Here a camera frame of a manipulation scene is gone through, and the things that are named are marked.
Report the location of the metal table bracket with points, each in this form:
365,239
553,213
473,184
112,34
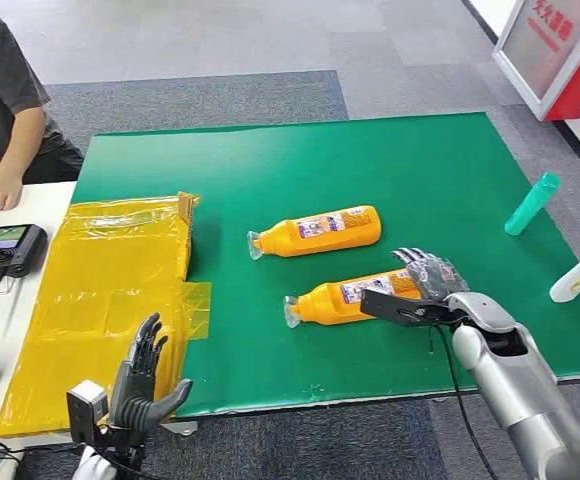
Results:
182,428

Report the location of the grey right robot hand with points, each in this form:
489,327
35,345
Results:
437,277

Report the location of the black controller with screen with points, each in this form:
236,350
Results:
5,248

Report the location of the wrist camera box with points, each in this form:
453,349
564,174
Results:
86,407
395,308

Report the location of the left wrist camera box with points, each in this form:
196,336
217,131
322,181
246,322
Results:
86,407

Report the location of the red and white cabinet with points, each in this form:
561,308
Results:
550,46

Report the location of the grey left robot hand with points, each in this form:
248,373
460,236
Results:
132,397

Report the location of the green table mat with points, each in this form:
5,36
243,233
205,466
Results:
420,172

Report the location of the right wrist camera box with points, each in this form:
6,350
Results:
395,308

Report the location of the yellow taped cardboard box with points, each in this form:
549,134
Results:
95,285

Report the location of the orange bottle with clear cap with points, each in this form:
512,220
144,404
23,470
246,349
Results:
315,232
325,301

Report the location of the teal plastic bottle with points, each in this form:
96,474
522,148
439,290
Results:
530,205

